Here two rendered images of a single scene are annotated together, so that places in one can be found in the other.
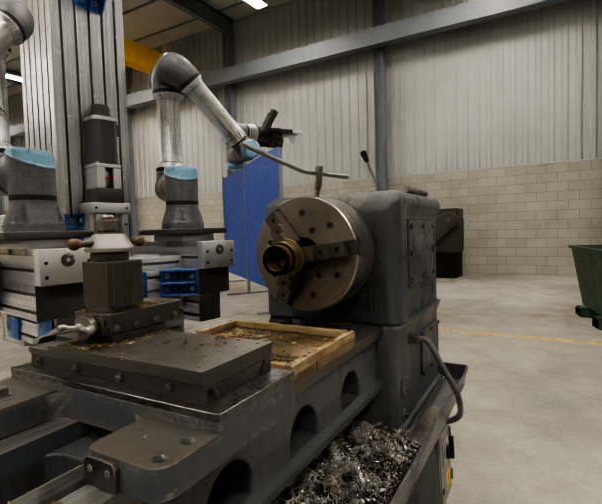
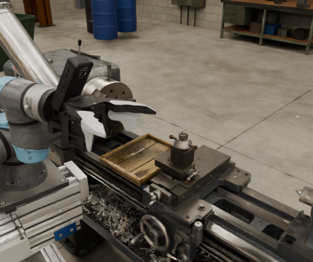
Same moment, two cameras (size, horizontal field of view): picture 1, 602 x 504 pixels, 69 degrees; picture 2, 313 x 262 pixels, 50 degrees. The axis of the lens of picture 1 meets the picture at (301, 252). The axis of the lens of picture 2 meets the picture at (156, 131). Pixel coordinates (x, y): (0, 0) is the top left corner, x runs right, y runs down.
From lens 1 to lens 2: 1.77 m
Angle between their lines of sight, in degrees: 76
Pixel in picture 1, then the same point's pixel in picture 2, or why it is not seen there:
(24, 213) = (39, 166)
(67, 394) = (198, 194)
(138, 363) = (217, 167)
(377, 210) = (115, 76)
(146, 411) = (221, 176)
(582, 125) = not seen: outside the picture
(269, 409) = not seen: hidden behind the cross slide
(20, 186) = not seen: hidden behind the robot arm
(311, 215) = (115, 90)
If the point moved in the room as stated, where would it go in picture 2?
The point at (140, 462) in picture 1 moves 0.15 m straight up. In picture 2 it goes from (248, 177) to (252, 149)
